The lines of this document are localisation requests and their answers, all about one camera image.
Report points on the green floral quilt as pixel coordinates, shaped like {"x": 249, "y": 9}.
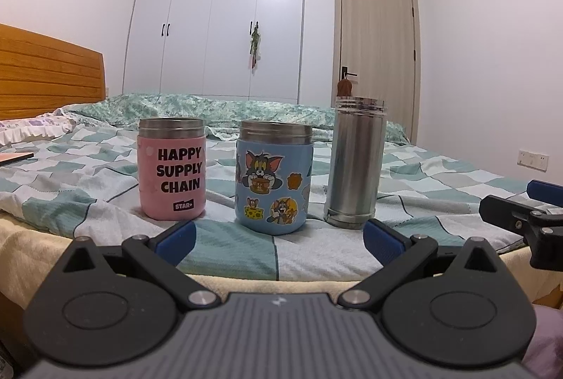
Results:
{"x": 264, "y": 108}

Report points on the checkered teal and white blanket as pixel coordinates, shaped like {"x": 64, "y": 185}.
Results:
{"x": 79, "y": 185}

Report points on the wooden headboard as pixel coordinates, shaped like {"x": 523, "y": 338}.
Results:
{"x": 48, "y": 73}

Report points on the brown hanging door ornament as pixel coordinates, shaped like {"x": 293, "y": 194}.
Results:
{"x": 344, "y": 87}

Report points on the ruffled floral pillow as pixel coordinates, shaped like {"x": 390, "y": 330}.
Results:
{"x": 31, "y": 128}

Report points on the white wall socket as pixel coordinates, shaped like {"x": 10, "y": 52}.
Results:
{"x": 533, "y": 160}

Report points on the white wardrobe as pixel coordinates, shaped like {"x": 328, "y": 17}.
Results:
{"x": 211, "y": 18}

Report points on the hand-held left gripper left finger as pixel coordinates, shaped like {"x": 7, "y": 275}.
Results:
{"x": 178, "y": 241}

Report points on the tall stainless steel cup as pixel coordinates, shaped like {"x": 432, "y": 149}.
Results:
{"x": 356, "y": 163}

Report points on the pink cloth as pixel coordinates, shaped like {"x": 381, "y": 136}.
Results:
{"x": 545, "y": 339}

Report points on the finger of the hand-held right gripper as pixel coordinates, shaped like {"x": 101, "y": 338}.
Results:
{"x": 506, "y": 212}
{"x": 545, "y": 190}

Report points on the beige wooden door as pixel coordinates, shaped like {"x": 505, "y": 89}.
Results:
{"x": 376, "y": 49}

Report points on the cream yellow bed sheet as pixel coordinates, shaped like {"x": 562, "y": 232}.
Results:
{"x": 26, "y": 247}

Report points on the green hanging wardrobe ornament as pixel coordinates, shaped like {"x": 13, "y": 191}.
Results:
{"x": 255, "y": 42}

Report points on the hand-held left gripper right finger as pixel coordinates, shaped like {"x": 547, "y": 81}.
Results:
{"x": 380, "y": 245}

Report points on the pink cup with black lettering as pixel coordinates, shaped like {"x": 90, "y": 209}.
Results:
{"x": 172, "y": 170}

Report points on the blue cartoon sticker cup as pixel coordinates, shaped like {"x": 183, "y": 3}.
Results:
{"x": 272, "y": 181}

